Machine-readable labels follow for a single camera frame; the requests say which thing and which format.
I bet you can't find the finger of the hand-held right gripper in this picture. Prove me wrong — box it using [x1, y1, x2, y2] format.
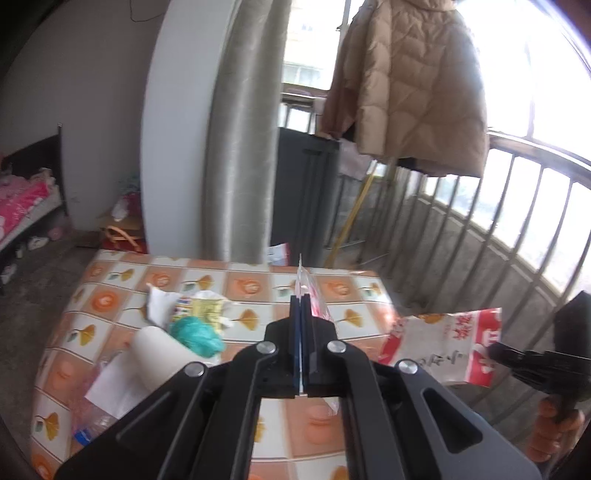
[487, 342, 560, 394]

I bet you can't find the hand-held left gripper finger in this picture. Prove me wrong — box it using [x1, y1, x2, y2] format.
[302, 296, 544, 480]
[53, 295, 303, 480]

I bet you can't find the clear red-printed plastic wrapper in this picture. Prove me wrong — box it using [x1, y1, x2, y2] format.
[293, 254, 342, 416]

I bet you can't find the red and white plastic bag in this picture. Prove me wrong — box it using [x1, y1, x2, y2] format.
[379, 308, 504, 387]

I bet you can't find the yellow snack packet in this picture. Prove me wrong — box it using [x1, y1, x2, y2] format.
[173, 295, 232, 329]

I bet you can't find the white tissue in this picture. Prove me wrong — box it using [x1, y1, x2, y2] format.
[145, 284, 186, 329]

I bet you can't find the person's right hand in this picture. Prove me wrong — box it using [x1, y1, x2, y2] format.
[527, 397, 587, 463]

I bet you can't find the table with patterned cloth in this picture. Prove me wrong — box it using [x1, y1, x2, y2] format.
[30, 249, 403, 480]

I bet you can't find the teal crumpled plastic bag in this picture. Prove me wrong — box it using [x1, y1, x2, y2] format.
[168, 316, 223, 359]

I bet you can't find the white paper roll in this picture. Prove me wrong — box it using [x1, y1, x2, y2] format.
[131, 325, 195, 394]

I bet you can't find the grey cabinet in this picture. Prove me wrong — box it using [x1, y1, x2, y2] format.
[272, 126, 343, 267]

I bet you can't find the white paper sheet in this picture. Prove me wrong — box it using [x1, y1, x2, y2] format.
[85, 359, 154, 422]

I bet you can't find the metal balcony railing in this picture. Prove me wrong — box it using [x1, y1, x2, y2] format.
[323, 129, 591, 326]

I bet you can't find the red gift bag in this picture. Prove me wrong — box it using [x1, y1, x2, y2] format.
[100, 217, 148, 254]

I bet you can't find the grey curtain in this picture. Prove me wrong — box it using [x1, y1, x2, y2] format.
[201, 0, 293, 265]

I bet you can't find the clear plastic bottle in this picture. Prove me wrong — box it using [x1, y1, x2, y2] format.
[69, 401, 122, 449]

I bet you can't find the beige down jacket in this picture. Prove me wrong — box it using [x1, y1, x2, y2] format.
[320, 0, 491, 179]

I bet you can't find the pink floral blanket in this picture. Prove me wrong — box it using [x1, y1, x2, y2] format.
[0, 178, 52, 241]

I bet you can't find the bed with pink bedding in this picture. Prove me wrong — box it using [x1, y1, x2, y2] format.
[0, 122, 71, 289]

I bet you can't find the yellow broom handle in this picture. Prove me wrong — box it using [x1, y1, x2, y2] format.
[327, 170, 378, 267]

